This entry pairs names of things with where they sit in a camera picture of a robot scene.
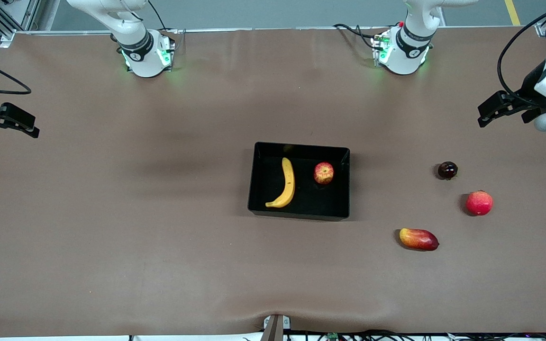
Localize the small red yellow apple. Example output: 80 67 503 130
314 162 335 185

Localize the black plastic box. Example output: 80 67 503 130
247 142 351 222

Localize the yellow banana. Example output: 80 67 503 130
265 157 296 208

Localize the red pomegranate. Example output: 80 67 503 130
466 190 494 216

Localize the red yellow mango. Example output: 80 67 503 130
399 228 439 251

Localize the brown table cover mat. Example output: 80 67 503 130
0 26 546 338

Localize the black left base cable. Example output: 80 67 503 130
333 24 378 50

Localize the black base cable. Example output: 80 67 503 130
333 24 378 50
147 0 179 34

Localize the black right base cable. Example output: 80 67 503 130
147 0 179 34

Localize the silver table edge rail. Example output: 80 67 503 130
0 26 539 36

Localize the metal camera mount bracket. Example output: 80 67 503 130
263 314 291 341

